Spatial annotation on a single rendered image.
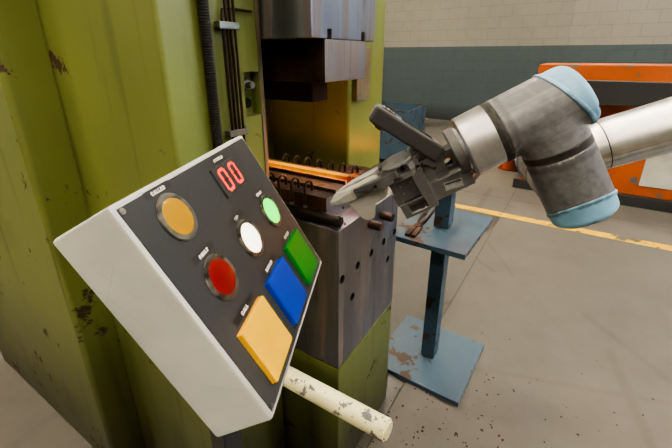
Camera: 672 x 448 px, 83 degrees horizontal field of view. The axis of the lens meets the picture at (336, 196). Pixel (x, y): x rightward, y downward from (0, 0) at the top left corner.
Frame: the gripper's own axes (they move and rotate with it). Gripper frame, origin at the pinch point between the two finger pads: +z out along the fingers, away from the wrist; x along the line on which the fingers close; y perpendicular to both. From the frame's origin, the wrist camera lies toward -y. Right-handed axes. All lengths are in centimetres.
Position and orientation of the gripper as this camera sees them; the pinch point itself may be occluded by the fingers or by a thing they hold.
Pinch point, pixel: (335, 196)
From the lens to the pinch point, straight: 60.1
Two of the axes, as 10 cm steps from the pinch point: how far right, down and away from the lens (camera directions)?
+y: 5.0, 8.3, 2.4
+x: 1.2, -3.5, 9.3
